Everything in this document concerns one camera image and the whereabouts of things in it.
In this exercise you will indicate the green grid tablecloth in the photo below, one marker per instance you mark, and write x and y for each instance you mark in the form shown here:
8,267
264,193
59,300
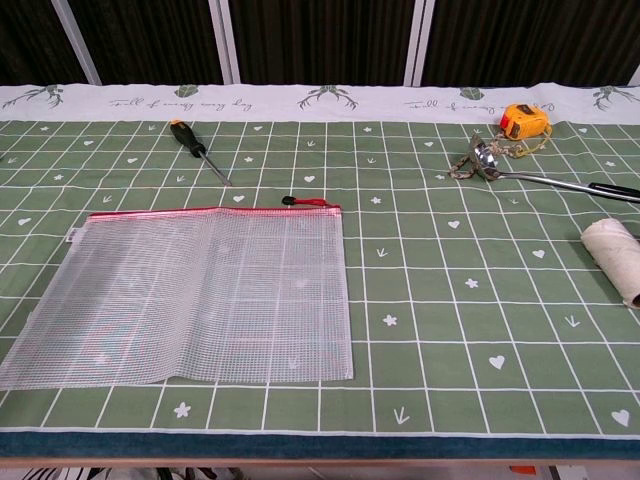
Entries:
450,300

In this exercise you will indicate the white frame post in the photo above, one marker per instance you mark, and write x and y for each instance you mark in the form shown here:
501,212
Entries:
420,40
636,77
75,42
222,45

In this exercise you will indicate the black orange screwdriver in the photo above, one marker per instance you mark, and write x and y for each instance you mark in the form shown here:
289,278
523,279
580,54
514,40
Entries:
186,139

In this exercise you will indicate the clear zip pouch red zipper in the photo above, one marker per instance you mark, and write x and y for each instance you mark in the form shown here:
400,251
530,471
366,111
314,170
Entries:
200,300

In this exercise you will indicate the yellow tape measure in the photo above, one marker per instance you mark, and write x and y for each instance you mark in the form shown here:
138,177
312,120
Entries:
522,122

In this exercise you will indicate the dark pleated curtain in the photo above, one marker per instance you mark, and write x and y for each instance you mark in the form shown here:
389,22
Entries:
325,40

